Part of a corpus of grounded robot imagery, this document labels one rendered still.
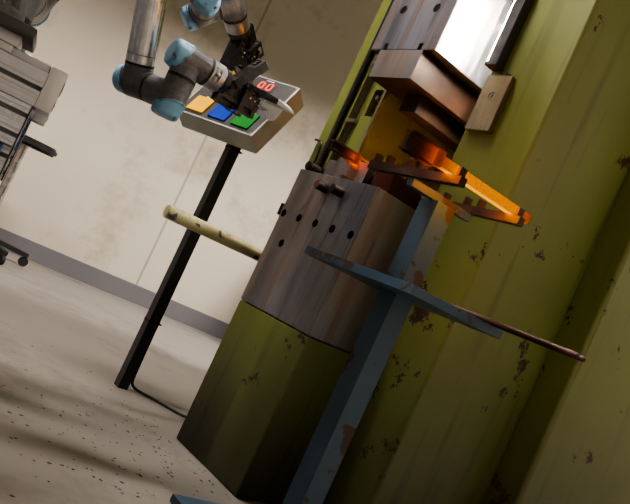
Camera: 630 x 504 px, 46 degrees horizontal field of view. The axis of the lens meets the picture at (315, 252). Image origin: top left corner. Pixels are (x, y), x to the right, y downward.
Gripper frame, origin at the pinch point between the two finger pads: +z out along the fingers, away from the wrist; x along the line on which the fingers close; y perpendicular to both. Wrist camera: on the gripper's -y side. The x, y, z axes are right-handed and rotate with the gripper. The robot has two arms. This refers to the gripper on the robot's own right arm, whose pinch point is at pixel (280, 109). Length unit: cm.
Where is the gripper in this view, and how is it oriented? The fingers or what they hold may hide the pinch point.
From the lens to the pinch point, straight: 210.9
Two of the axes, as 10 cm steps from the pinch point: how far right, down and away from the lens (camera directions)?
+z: 7.1, 3.6, 6.0
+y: -4.2, 9.1, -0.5
